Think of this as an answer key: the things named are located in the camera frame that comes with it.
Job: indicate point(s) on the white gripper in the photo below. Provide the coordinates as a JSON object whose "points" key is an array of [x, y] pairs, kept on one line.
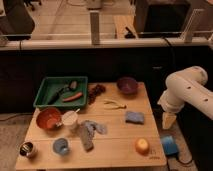
{"points": [[171, 104]]}

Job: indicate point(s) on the blue sponge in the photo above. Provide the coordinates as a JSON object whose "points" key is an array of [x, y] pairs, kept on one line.
{"points": [[134, 117]]}

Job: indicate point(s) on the purple bowl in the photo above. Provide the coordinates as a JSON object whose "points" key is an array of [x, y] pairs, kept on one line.
{"points": [[127, 85]]}

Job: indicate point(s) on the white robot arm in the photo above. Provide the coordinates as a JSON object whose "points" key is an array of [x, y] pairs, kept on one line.
{"points": [[185, 86]]}

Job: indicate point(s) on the orange bowl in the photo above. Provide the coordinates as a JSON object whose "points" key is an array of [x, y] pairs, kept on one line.
{"points": [[49, 118]]}

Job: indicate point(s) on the blue box on floor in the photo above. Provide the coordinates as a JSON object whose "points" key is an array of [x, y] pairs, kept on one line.
{"points": [[169, 146]]}

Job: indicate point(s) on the orange fruit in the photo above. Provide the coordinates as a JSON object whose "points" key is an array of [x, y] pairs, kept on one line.
{"points": [[142, 146]]}

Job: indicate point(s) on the wooden table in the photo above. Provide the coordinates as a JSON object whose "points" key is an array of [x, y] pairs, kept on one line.
{"points": [[114, 149]]}

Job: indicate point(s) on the dark red grapes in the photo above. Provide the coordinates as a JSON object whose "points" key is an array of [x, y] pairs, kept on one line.
{"points": [[94, 92]]}

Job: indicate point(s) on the grey blue cloth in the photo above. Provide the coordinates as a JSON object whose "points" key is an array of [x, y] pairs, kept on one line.
{"points": [[87, 131]]}

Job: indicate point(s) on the white cup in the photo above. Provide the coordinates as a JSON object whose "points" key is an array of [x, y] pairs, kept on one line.
{"points": [[70, 119]]}

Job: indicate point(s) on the red chili pepper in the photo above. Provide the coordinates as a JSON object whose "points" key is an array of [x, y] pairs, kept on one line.
{"points": [[74, 97]]}

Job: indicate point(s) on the blue cup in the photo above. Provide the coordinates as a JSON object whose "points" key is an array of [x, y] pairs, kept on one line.
{"points": [[60, 146]]}

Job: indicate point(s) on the green plastic tray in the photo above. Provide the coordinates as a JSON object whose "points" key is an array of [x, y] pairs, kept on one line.
{"points": [[68, 92]]}

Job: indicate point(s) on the metal cup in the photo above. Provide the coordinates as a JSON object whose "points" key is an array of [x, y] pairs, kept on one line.
{"points": [[27, 149]]}

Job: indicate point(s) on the black office chair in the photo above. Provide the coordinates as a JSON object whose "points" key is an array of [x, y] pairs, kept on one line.
{"points": [[17, 24]]}

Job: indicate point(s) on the black handled kitchen tool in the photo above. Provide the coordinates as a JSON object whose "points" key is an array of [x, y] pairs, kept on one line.
{"points": [[69, 87]]}

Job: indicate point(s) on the grey metal post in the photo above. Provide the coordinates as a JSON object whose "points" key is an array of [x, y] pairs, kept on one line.
{"points": [[94, 22]]}

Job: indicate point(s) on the white horizontal rail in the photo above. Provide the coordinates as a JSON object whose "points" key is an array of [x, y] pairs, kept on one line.
{"points": [[107, 43]]}

